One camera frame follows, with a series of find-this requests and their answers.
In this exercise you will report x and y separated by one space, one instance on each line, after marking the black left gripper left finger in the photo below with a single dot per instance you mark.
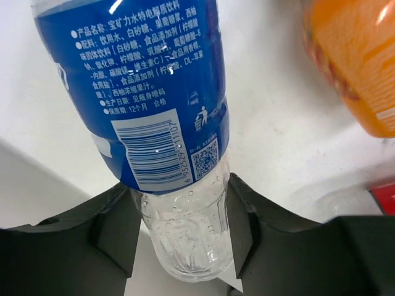
87 250

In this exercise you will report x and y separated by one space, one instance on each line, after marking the blue label clear bottle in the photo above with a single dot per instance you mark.
148 80

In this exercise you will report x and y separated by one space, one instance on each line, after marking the orange juice bottle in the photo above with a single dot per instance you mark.
352 45

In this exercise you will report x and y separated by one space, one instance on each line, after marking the red label clear bottle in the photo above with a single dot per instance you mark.
326 200

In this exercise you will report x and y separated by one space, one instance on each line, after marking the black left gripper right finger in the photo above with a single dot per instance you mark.
277 252

